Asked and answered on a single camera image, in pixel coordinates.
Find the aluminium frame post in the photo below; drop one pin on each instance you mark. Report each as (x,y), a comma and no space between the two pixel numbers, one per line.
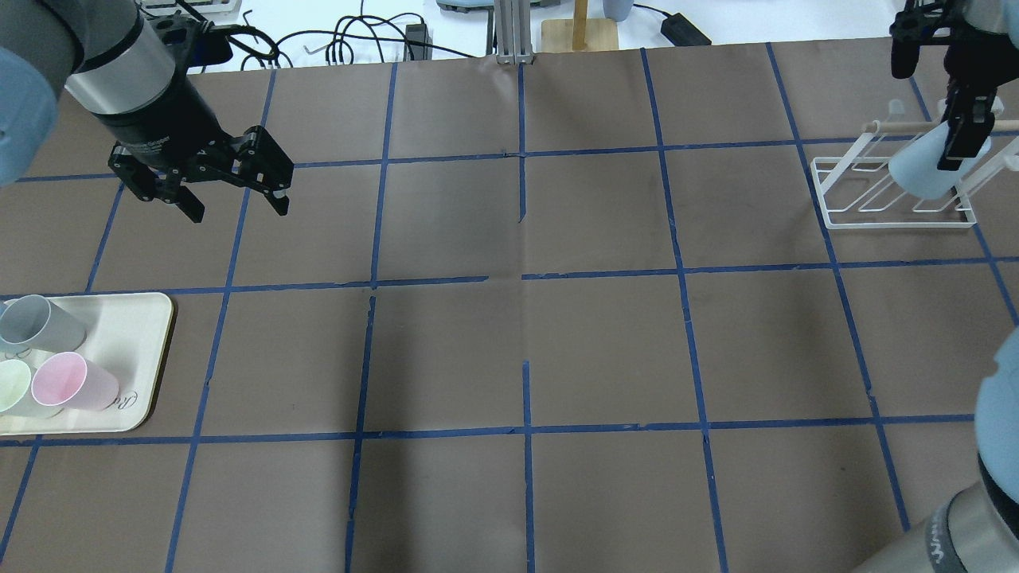
(512,32)

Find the grey cup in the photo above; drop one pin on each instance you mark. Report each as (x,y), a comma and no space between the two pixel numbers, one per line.
(35,322)

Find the wooden mug tree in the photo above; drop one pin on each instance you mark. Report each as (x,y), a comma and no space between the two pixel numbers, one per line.
(580,33)

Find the light blue ikea cup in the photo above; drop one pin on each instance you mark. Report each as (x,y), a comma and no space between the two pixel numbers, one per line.
(915,167)

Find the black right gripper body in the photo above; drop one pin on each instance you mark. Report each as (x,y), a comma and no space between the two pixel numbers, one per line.
(966,79)

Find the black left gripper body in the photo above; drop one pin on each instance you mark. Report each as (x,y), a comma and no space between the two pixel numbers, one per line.
(163,126)

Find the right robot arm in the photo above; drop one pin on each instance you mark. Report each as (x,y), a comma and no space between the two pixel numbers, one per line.
(971,526)

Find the blue cup on desk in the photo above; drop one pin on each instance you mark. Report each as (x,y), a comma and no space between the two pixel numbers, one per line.
(617,10)

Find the black power adapter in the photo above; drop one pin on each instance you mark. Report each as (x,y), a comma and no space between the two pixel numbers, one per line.
(683,33)

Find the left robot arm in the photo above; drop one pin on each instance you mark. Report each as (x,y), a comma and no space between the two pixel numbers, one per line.
(131,73)

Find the pink cup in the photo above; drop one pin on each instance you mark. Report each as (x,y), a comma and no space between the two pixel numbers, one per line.
(69,380)

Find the white wire cup rack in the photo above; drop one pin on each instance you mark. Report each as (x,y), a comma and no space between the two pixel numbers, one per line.
(889,178)

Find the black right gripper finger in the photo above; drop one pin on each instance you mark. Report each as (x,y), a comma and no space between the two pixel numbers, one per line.
(969,118)

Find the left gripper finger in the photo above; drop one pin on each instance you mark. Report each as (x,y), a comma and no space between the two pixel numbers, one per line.
(184,199)
(273,173)

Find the cream plastic tray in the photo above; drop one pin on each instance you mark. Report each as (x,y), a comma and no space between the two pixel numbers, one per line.
(127,336)

